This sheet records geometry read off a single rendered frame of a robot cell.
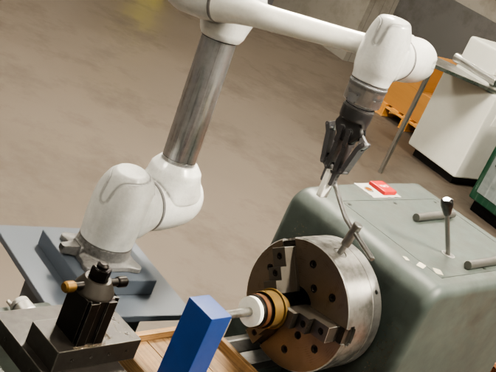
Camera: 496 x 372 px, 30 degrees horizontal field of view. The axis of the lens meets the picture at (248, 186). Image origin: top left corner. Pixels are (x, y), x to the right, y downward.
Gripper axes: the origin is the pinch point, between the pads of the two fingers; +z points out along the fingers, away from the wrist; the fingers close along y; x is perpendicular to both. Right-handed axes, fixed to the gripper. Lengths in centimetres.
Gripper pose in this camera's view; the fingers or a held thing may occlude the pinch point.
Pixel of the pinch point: (327, 183)
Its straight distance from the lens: 219.1
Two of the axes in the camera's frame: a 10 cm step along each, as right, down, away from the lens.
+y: 6.5, 4.7, -6.0
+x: 6.8, 0.0, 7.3
